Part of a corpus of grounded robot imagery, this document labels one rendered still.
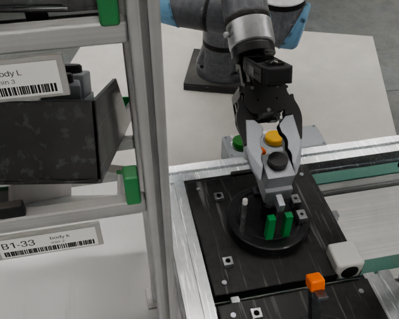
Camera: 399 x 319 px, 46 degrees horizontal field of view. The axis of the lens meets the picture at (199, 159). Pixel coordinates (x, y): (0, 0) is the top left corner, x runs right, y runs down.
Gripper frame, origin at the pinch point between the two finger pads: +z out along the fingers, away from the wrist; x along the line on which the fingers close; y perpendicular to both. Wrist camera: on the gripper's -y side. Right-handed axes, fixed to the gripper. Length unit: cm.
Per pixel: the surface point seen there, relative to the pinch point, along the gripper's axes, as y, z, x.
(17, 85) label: -39.3, -3.0, 28.2
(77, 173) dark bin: -26.8, 0.9, 26.5
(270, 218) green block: 2.8, 7.1, 1.6
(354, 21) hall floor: 233, -124, -152
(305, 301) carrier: 1.6, 20.1, -1.2
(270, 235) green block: 5.4, 9.8, 1.4
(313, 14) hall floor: 243, -136, -126
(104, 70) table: 63, -42, 25
